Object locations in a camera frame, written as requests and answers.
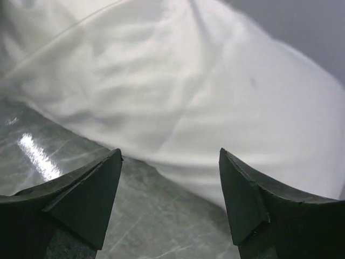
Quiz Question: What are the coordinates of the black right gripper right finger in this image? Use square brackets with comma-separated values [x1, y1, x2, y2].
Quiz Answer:
[219, 149, 344, 259]

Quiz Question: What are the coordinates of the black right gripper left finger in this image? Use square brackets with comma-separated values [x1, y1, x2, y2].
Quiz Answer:
[1, 149, 123, 258]

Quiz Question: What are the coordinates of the cream pillowcase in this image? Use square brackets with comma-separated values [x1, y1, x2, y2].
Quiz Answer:
[1, 1, 344, 208]

